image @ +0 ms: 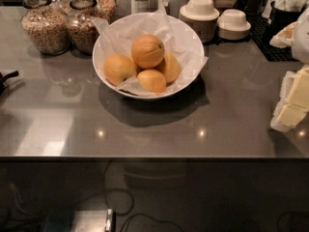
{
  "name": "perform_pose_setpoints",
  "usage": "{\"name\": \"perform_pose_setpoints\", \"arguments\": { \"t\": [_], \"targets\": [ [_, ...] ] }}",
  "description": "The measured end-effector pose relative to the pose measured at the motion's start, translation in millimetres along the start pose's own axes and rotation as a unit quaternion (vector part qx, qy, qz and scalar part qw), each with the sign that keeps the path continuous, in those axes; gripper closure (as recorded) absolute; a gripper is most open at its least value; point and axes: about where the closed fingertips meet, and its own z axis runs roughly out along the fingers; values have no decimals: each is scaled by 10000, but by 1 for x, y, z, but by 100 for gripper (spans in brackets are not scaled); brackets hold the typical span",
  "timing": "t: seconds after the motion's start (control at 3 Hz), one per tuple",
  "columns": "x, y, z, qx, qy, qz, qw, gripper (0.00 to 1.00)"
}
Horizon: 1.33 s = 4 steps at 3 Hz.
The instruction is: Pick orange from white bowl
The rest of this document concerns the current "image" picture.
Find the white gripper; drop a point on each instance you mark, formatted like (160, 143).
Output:
(301, 42)

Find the white ceramic bowl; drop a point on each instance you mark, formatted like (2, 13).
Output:
(106, 78)

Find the black rubber mat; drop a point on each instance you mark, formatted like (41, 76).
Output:
(256, 33)

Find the right stack paper bowls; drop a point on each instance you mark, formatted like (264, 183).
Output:
(233, 25)

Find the stack paper bowls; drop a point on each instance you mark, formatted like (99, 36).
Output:
(233, 25)
(201, 16)

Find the white paper liner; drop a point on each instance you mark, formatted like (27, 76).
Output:
(180, 42)

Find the left stack paper bowls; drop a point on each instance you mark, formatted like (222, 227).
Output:
(201, 16)

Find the back glass cereal jar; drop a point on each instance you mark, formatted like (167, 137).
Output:
(106, 9)

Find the glass cereal jar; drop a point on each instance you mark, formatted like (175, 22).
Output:
(106, 9)
(83, 32)
(45, 27)

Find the middle glass cereal jar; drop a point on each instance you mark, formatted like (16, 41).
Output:
(83, 32)

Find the metal box under table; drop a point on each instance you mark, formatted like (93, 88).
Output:
(81, 221)

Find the left glass cereal jar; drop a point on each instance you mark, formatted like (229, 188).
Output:
(45, 27)

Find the dark object at left edge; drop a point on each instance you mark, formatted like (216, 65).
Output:
(4, 78)

